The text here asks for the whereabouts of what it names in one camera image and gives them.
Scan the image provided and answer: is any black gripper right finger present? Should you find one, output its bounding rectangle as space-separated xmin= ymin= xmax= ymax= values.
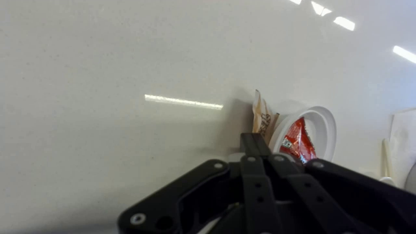
xmin=263 ymin=152 xmax=416 ymax=234

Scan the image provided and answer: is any white paper napkin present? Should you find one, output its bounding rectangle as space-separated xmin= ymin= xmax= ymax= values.
xmin=386 ymin=107 xmax=416 ymax=186

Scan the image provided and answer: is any red sachet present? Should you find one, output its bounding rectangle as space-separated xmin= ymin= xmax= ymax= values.
xmin=278 ymin=116 xmax=318 ymax=165

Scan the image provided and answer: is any cream stirrer stick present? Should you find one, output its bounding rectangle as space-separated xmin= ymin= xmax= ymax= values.
xmin=380 ymin=138 xmax=393 ymax=180

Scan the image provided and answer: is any brown sachet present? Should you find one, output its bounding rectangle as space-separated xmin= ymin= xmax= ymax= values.
xmin=250 ymin=89 xmax=281 ymax=146

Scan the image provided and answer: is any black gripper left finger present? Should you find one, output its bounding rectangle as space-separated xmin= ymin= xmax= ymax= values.
xmin=117 ymin=131 xmax=279 ymax=234

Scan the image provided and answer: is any white cup with red packet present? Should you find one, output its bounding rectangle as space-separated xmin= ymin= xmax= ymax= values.
xmin=268 ymin=104 xmax=339 ymax=164

